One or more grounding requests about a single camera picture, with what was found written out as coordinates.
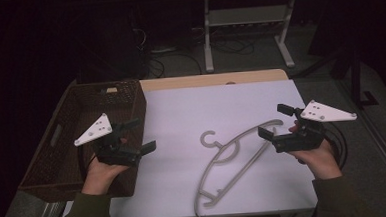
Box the white table mat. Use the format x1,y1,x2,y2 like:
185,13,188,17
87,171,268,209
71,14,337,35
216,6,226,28
102,78,320,217

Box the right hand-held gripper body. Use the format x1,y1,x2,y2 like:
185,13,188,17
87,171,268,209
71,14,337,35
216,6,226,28
270,97,359,154

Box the black floor cables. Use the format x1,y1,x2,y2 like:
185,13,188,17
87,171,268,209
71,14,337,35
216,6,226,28
133,21,257,79

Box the person's left hand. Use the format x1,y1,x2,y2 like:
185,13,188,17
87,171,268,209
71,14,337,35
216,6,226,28
79,153,131,197

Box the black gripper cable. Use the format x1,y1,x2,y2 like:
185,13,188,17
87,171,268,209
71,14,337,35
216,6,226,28
321,121,350,170

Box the brown wicker basket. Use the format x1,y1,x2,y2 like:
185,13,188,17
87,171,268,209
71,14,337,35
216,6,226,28
12,78,153,205

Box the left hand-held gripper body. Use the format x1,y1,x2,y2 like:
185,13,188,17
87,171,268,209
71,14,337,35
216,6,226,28
72,110,142,172

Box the white metal stand frame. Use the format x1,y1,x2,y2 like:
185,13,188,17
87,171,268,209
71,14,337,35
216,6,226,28
200,0,302,74

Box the aluminium rail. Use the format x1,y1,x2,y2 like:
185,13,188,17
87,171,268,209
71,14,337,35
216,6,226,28
356,102,386,196

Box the grey plastic clothes hanger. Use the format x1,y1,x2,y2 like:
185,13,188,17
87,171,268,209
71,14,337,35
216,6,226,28
189,118,290,217

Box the person's right hand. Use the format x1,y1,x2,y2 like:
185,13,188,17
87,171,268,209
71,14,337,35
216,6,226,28
287,138,344,184

